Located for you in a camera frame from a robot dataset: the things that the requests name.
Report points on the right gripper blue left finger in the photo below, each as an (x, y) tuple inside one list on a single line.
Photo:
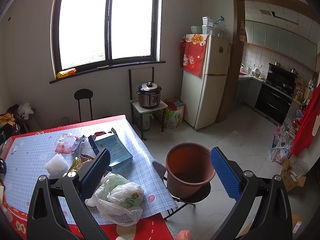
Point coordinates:
[(45, 217)]

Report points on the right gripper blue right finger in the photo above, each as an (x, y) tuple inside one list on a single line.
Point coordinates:
[(273, 219)]

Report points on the white foam sponge pad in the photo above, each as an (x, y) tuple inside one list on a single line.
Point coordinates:
[(56, 165)]

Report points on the gold brown snack wrapper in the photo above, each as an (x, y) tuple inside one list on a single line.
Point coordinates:
[(78, 162)]

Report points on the white plastic bag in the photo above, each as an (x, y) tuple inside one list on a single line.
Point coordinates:
[(118, 200)]

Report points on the red clear plastic food tray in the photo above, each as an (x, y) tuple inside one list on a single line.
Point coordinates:
[(65, 143)]

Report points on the blue silver snack wrapper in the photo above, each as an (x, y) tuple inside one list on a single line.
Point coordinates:
[(79, 145)]

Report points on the light blue cardboard box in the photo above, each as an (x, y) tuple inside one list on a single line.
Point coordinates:
[(119, 155)]

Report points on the cardboard box on floor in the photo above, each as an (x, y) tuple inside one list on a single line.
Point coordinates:
[(293, 172)]

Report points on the black gourd shaped bottle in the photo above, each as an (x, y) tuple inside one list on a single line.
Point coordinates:
[(3, 166)]

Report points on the blue plaid tablecloth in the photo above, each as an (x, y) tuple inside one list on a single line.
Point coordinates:
[(27, 156)]

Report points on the pile of bags on floor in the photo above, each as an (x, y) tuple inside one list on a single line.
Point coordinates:
[(283, 138)]

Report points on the red hanging apron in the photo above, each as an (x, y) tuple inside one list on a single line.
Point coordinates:
[(309, 125)]

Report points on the brown plastic bucket bin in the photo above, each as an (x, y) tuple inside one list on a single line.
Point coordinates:
[(188, 169)]

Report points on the white bag on stool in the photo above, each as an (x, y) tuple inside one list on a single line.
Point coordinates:
[(25, 111)]

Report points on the black stove oven unit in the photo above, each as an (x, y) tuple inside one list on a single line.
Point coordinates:
[(276, 94)]

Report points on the white refrigerator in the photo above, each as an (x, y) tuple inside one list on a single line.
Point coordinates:
[(202, 95)]

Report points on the small white side table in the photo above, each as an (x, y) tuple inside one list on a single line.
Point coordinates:
[(141, 117)]

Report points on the green kettle under table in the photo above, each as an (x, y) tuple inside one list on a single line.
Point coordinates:
[(146, 119)]

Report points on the colourful shopping bag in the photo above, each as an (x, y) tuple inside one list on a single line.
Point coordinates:
[(174, 112)]

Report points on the electric pressure cooker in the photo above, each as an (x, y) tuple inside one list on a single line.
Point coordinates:
[(149, 95)]

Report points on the red cloth on refrigerator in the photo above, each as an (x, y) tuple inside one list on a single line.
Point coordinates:
[(192, 50)]

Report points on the plastic containers on fridge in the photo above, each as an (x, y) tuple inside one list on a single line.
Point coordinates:
[(211, 27)]

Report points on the black framed window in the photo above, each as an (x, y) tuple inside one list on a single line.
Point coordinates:
[(93, 34)]

